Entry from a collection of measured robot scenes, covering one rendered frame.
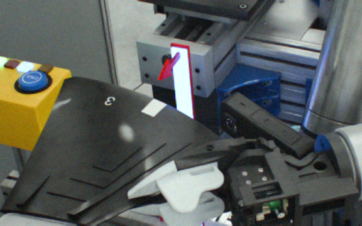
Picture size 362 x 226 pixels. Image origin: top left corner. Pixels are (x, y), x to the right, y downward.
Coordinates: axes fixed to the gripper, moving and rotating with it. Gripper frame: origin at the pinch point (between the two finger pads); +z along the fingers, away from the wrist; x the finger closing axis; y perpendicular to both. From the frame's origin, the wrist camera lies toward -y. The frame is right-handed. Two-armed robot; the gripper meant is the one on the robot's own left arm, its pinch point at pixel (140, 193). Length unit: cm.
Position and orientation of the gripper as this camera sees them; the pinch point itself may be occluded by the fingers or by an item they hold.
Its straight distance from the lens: 77.2
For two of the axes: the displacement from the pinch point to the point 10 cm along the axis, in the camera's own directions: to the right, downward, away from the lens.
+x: 0.6, 7.3, 6.8
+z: -9.7, 2.0, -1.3
